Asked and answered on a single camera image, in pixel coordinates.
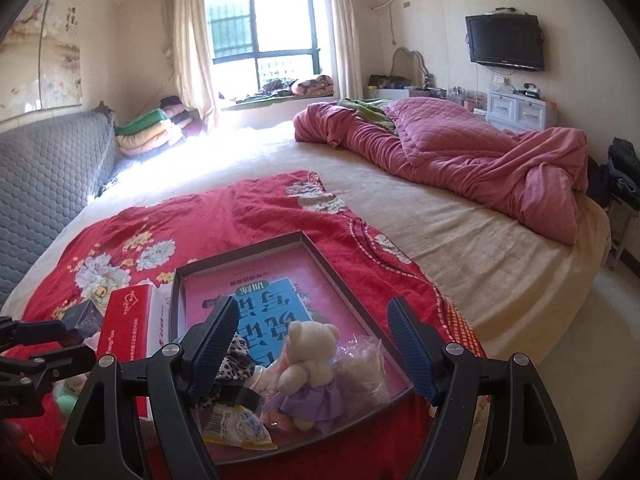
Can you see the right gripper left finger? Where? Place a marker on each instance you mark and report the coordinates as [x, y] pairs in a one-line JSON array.
[[204, 347]]

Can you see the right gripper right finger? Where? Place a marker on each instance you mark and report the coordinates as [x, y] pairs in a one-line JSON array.
[[420, 350]]

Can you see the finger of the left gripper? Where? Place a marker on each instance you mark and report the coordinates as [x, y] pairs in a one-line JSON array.
[[28, 334]]

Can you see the leopard print scarf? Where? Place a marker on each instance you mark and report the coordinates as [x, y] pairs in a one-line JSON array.
[[236, 367]]

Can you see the clear bag brown contents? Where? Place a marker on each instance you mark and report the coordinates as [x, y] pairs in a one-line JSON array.
[[359, 371]]

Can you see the yellow white snack packet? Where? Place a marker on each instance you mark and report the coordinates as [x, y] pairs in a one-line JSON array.
[[237, 426]]

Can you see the cream teddy bear purple dress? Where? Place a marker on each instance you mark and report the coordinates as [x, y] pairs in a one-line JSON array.
[[307, 389]]

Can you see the green sponge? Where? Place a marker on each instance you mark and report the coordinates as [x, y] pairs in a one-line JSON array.
[[66, 393]]

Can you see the pink roll package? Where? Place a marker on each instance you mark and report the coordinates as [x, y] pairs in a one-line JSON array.
[[265, 382]]

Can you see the dark square gift box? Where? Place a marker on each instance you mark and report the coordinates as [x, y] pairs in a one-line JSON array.
[[82, 320]]

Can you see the red tissue pack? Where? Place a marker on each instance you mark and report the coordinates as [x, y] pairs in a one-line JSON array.
[[135, 323]]

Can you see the pink book tray box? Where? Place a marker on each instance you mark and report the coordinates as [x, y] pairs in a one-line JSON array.
[[274, 283]]

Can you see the beige bed sheet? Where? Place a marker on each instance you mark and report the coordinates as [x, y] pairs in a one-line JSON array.
[[517, 289]]

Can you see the grey quilted headboard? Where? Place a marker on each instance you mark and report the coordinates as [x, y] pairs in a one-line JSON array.
[[50, 170]]

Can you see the pink quilted comforter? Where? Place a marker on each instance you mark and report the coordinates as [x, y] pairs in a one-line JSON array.
[[531, 177]]

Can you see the stack of folded blankets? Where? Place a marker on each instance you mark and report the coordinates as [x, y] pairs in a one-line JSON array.
[[162, 128]]

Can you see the white drawer cabinet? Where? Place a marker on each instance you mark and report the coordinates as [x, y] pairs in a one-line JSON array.
[[517, 113]]

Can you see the dark clothes on chair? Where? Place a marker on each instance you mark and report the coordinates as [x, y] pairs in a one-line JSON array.
[[619, 177]]

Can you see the clothes pile on windowsill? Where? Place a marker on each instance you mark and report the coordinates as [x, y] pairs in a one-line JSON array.
[[283, 89]]

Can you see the heart shaped mirror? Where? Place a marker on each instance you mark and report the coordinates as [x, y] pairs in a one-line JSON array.
[[410, 65]]

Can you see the left cream curtain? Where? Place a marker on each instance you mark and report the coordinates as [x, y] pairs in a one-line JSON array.
[[192, 52]]

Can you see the cream curtain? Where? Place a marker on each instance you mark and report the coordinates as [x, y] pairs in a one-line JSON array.
[[192, 52], [348, 76]]

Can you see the right cream curtain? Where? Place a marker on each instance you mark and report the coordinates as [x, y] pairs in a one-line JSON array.
[[348, 76]]

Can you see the floral wall painting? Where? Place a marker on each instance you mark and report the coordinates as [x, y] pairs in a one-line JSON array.
[[40, 59]]

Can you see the window with dark frame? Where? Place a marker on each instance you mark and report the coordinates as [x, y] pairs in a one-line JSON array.
[[258, 42]]

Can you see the wall mounted black television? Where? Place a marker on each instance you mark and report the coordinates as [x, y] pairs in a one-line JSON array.
[[507, 40]]

